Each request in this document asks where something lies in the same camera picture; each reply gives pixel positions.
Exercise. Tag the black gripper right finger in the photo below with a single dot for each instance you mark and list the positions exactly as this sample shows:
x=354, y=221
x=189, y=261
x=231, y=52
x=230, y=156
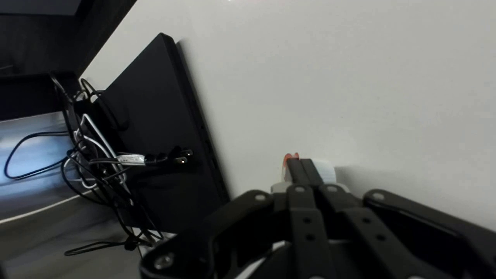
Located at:
x=412, y=233

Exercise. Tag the small orange-lidded creamer container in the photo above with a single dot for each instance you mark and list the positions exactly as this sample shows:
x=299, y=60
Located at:
x=326, y=173

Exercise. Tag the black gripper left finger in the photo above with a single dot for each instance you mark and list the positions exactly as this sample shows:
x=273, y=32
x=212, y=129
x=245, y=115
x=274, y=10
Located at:
x=310, y=238

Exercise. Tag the black rectangular pad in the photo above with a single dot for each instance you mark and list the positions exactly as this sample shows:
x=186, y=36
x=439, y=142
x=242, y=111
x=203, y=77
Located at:
x=155, y=114

